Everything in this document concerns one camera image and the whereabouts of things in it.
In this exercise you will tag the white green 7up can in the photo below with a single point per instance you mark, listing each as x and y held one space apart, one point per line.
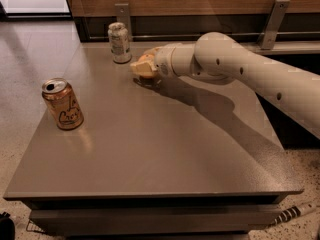
119 42

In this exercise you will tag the wire rack under table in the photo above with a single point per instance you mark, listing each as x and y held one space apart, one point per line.
32 227

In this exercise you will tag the metal wall bracket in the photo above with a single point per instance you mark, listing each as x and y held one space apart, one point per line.
123 15
268 36

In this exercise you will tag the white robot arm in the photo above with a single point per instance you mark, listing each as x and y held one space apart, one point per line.
215 57

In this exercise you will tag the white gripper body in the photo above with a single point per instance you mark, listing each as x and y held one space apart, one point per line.
163 64

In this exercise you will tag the left metal wall bracket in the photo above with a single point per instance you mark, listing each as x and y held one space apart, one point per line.
123 15

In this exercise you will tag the black object at corner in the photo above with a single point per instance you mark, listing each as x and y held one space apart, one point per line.
7 227

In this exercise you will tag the right metal wall bracket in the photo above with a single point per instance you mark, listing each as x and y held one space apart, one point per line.
268 36

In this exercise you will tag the orange fruit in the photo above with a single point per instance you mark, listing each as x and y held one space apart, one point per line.
147 57

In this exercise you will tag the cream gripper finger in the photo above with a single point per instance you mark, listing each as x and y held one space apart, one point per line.
144 69
152 51

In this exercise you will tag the orange LaCroix can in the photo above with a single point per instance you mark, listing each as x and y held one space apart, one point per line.
62 103

